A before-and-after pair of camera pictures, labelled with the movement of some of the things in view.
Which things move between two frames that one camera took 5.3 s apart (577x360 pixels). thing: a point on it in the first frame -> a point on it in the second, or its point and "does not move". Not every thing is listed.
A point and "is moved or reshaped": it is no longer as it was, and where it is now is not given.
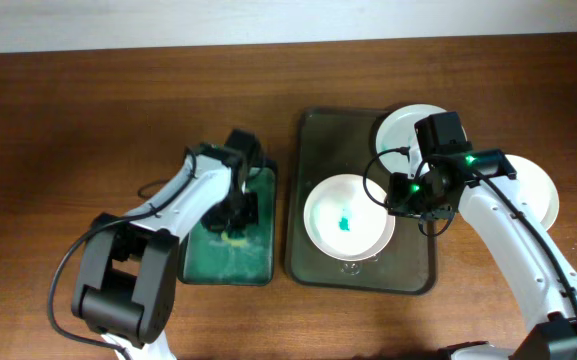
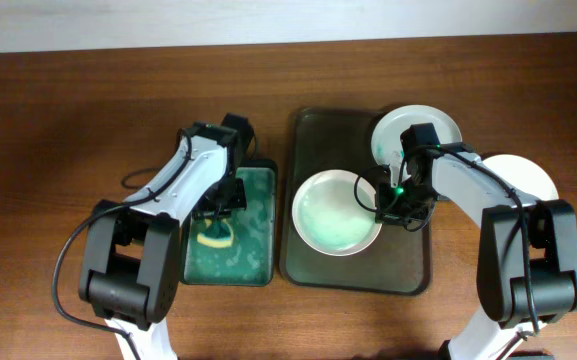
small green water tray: x=246 y=257 does not move
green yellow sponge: x=233 y=242 -> x=217 y=234
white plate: x=343 y=222 is moved or reshaped
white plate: x=537 y=187 does not move
